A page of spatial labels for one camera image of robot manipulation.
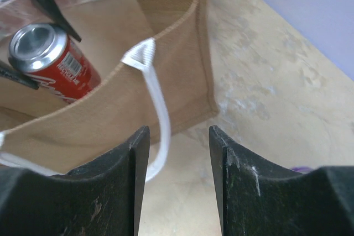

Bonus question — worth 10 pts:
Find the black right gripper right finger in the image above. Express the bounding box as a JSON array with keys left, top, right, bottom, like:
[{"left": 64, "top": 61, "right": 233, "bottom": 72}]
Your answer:
[{"left": 209, "top": 125, "right": 353, "bottom": 235}]

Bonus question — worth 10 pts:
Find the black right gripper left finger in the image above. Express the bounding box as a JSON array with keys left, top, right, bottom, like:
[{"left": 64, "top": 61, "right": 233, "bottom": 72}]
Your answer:
[{"left": 1, "top": 126, "right": 150, "bottom": 235}]

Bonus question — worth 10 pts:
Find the red cola can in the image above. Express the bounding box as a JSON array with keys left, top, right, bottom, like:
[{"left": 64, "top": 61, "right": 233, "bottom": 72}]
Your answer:
[{"left": 8, "top": 23, "right": 101, "bottom": 103}]

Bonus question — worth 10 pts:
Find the brown canvas tote bag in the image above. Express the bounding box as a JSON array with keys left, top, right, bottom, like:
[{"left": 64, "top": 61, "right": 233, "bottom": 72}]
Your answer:
[{"left": 1, "top": 0, "right": 218, "bottom": 180}]

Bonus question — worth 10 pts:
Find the purple soda can far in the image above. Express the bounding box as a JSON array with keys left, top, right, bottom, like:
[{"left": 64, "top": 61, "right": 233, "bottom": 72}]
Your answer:
[{"left": 291, "top": 166, "right": 312, "bottom": 174}]

